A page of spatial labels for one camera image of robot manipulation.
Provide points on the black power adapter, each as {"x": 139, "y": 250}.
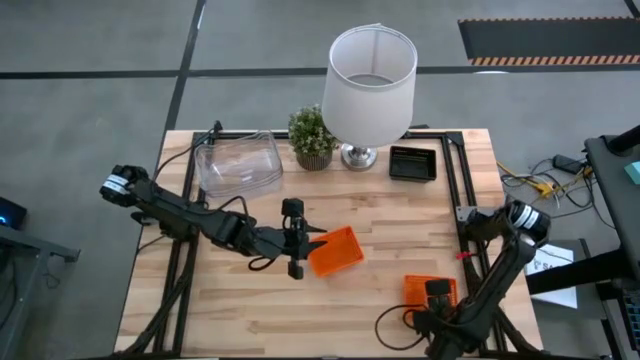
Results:
{"x": 567, "y": 164}

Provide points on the black aluminium table frame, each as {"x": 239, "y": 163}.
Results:
{"x": 235, "y": 134}

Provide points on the small potted green plant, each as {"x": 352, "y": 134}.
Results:
{"x": 311, "y": 135}

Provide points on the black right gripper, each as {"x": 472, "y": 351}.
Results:
{"x": 437, "y": 310}

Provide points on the grey metal bracket plate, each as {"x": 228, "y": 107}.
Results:
{"x": 464, "y": 214}

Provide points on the black round pole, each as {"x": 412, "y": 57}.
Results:
{"x": 625, "y": 140}

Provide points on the black side desk top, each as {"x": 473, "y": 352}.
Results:
{"x": 615, "y": 200}

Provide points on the backlit keyboard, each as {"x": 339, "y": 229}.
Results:
{"x": 632, "y": 315}

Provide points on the black hazard striped floor mat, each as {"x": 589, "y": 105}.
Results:
{"x": 550, "y": 40}

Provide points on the black device with blue light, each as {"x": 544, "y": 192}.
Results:
{"x": 12, "y": 212}

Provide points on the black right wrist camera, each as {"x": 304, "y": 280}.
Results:
{"x": 437, "y": 287}

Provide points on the white shade table lamp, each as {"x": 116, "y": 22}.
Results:
{"x": 369, "y": 95}

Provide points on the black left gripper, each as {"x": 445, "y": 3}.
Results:
{"x": 280, "y": 242}

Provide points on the black desk beam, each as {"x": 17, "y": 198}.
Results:
{"x": 575, "y": 275}

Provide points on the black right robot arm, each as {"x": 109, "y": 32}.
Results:
{"x": 500, "y": 280}

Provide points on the white printed box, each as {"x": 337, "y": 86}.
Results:
{"x": 552, "y": 300}

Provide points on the grey side table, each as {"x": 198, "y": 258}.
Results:
{"x": 30, "y": 245}

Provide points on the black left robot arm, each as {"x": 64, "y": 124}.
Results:
{"x": 180, "y": 215}

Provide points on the teal block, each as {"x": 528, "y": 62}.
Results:
{"x": 634, "y": 172}

